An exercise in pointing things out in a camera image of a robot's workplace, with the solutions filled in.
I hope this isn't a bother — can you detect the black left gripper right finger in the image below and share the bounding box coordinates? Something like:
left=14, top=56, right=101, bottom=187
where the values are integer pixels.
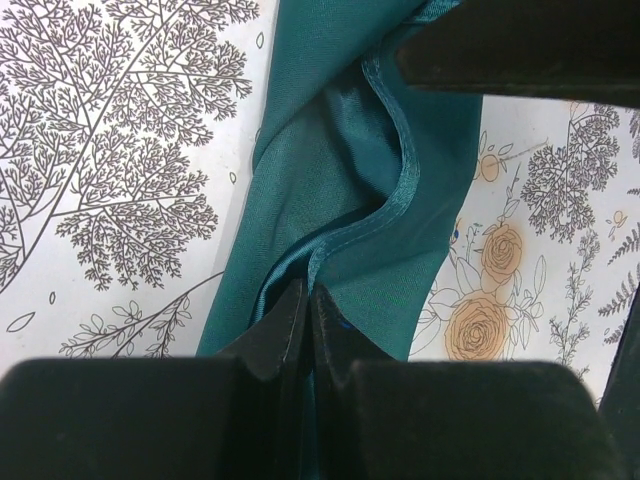
left=310, top=286, right=625, bottom=479

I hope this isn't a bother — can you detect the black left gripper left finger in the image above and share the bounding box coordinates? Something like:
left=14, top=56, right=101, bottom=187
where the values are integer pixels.
left=1, top=280, right=306, bottom=479

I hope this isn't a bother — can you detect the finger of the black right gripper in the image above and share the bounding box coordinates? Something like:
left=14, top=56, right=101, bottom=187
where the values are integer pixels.
left=396, top=0, right=639, bottom=108

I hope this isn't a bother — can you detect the teal cloth napkin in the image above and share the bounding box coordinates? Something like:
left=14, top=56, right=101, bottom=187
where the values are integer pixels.
left=198, top=1, right=482, bottom=479

